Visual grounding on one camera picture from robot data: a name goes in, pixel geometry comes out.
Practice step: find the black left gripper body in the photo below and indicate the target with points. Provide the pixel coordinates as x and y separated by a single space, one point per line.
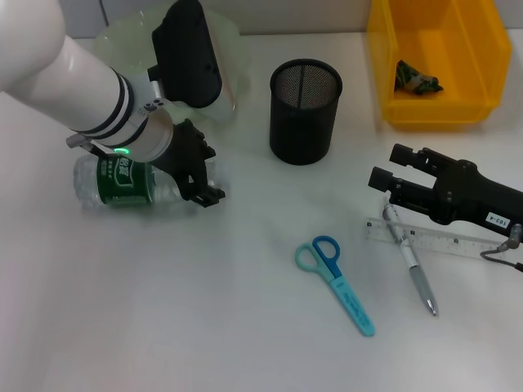
184 151

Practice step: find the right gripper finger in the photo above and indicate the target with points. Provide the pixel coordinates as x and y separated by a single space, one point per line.
402 154
382 179

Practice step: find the blue scissors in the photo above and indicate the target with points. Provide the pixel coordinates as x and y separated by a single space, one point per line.
347 298

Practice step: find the green plastic wrapper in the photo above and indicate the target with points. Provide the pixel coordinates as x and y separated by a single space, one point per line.
417 79

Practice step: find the white grey pen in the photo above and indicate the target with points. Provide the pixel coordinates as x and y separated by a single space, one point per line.
412 261

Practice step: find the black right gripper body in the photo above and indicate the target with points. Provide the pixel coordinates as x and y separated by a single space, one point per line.
474 200

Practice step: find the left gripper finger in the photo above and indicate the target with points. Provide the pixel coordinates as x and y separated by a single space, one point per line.
208 196

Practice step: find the translucent green fruit plate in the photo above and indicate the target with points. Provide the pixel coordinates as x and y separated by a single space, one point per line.
241 61

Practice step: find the yellow plastic bin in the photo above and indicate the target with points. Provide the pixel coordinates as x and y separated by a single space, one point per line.
441 106

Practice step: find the water bottle green label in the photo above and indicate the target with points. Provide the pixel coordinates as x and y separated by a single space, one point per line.
118 183

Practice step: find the clear plastic ruler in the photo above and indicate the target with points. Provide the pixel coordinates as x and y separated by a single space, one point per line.
449 243

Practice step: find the black mesh pen holder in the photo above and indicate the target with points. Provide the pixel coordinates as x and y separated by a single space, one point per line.
302 130

